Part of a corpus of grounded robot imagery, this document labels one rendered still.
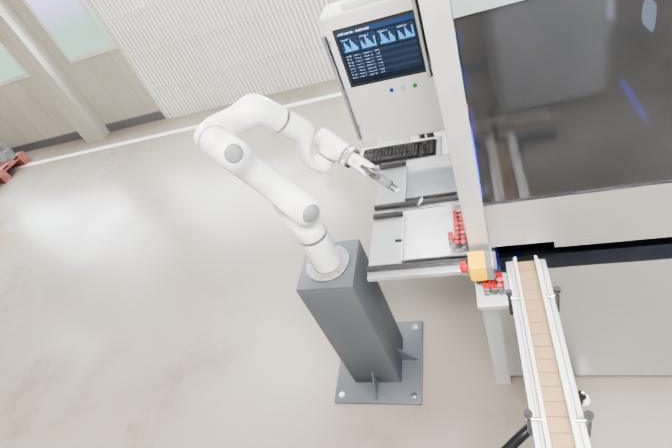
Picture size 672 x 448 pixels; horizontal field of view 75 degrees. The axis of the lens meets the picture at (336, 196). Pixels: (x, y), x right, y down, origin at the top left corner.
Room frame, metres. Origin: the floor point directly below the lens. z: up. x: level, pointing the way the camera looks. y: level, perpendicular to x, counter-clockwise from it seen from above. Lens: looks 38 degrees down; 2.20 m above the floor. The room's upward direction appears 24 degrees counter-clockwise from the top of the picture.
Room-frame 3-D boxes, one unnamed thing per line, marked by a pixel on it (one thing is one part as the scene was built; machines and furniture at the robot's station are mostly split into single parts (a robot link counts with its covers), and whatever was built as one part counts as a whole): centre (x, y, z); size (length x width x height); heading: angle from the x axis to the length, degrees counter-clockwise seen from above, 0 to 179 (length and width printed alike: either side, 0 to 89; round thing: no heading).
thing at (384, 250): (1.33, -0.34, 0.87); 0.70 x 0.48 x 0.02; 155
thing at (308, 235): (1.32, 0.16, 1.16); 0.19 x 0.12 x 0.24; 24
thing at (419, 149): (1.87, -0.40, 0.82); 0.40 x 0.14 x 0.02; 64
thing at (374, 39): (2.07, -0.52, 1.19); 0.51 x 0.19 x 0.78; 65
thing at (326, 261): (1.29, 0.15, 0.95); 0.19 x 0.19 x 0.18
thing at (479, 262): (0.87, -0.34, 1.00); 0.08 x 0.07 x 0.07; 65
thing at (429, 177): (1.46, -0.48, 0.90); 0.34 x 0.26 x 0.04; 65
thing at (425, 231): (1.15, -0.33, 0.90); 0.34 x 0.26 x 0.04; 65
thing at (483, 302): (0.84, -0.37, 0.87); 0.14 x 0.13 x 0.02; 65
